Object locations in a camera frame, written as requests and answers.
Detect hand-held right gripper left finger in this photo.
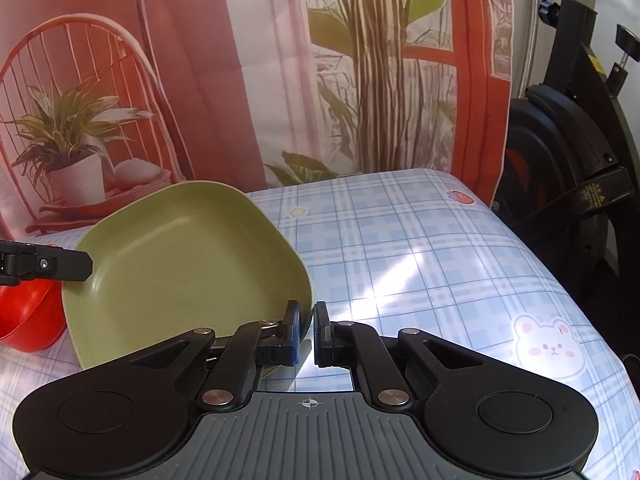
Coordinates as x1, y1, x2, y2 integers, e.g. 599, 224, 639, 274
129, 299, 303, 411

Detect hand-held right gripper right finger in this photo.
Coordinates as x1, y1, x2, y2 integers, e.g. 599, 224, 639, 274
313, 301, 501, 406

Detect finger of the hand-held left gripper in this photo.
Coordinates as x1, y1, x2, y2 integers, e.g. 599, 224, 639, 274
0, 240, 95, 286

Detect red bowl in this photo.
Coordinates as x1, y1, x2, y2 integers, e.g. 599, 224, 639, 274
0, 243, 68, 353

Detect green square plate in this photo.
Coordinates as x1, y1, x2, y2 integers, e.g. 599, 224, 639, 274
61, 181, 315, 373

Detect blue plaid tablecloth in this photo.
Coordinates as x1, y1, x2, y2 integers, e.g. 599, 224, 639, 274
0, 167, 640, 480

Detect printed backdrop cloth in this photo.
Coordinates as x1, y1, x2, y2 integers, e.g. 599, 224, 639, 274
0, 0, 516, 241

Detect black exercise bike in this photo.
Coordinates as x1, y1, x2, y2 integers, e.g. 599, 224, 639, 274
492, 0, 640, 341

